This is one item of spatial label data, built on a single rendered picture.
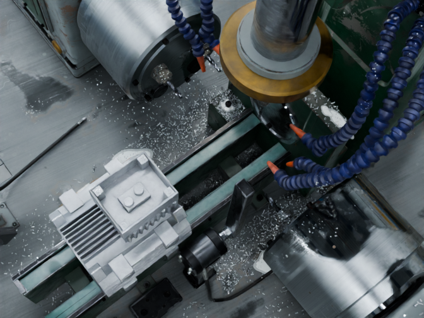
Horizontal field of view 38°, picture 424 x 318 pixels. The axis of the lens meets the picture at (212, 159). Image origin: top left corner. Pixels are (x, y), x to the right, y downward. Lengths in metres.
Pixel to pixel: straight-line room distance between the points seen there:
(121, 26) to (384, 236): 0.63
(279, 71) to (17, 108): 0.80
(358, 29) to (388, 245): 0.39
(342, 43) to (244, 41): 0.30
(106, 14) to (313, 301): 0.67
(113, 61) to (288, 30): 0.48
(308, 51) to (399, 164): 0.65
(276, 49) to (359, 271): 0.40
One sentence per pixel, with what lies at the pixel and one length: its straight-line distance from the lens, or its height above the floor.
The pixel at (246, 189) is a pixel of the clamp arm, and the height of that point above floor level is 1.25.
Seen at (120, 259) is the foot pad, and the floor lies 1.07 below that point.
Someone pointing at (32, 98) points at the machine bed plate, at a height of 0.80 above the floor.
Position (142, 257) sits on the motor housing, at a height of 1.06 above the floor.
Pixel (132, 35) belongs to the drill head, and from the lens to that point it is 1.22.
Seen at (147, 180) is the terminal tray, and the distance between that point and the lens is 1.12.
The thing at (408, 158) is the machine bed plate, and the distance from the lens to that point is 1.57.
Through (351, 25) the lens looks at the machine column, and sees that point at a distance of 1.17.
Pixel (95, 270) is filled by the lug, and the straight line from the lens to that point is 1.11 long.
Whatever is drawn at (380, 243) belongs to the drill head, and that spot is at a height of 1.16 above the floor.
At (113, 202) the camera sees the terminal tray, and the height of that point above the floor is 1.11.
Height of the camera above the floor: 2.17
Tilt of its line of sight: 68 degrees down
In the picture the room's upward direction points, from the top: 7 degrees clockwise
